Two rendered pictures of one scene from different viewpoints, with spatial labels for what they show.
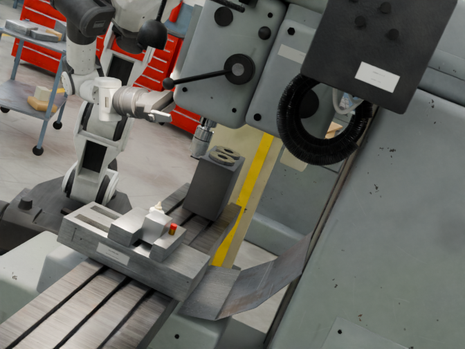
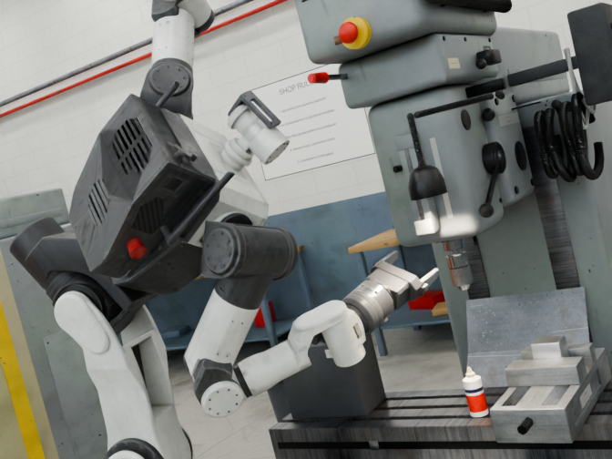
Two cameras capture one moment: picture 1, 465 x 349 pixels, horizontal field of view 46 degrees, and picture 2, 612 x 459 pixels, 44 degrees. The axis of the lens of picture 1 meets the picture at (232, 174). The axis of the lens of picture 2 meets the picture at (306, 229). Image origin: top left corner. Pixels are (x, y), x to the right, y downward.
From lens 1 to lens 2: 1.97 m
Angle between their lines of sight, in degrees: 63
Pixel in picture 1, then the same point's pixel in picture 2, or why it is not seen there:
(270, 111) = (516, 178)
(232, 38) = (474, 136)
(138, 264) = (593, 382)
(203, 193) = (368, 379)
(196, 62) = (474, 178)
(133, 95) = (384, 290)
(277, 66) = (504, 137)
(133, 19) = not seen: hidden behind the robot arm
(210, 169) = not seen: hidden behind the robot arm
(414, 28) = not seen: outside the picture
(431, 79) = (529, 91)
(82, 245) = (577, 418)
